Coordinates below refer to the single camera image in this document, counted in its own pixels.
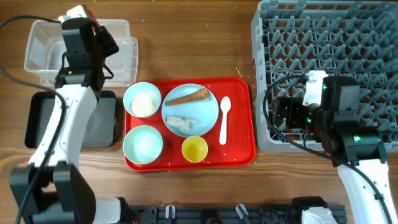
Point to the orange carrot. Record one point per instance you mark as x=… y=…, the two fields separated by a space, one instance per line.
x=199 y=95

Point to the white tissue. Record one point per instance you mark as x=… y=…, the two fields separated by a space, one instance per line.
x=181 y=124

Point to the light blue rice bowl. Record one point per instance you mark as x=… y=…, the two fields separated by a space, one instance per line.
x=142 y=100

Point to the grey dishwasher rack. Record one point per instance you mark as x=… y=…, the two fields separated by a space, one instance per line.
x=355 y=39

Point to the red serving tray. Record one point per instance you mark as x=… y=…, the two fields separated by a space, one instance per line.
x=240 y=148

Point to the light blue plate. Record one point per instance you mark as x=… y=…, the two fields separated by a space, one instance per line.
x=202 y=115

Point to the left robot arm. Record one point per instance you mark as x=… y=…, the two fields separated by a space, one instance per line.
x=51 y=189

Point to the clear plastic bin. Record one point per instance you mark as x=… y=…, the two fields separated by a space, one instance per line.
x=45 y=46

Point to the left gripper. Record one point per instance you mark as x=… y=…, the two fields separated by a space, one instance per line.
x=104 y=37

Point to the mint green empty bowl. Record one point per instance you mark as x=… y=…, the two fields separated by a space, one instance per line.
x=142 y=145

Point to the yellow plastic cup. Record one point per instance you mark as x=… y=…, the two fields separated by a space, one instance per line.
x=194 y=149

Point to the white plastic spoon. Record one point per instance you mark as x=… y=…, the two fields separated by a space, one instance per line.
x=225 y=107

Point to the black tray bin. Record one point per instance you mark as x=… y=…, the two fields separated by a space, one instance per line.
x=100 y=128

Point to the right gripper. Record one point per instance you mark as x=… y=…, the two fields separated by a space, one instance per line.
x=293 y=104

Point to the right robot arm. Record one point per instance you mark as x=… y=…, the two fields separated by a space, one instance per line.
x=357 y=151

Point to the red snack wrapper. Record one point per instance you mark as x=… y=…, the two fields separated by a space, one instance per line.
x=90 y=15

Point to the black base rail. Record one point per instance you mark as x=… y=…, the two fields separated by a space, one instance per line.
x=228 y=215

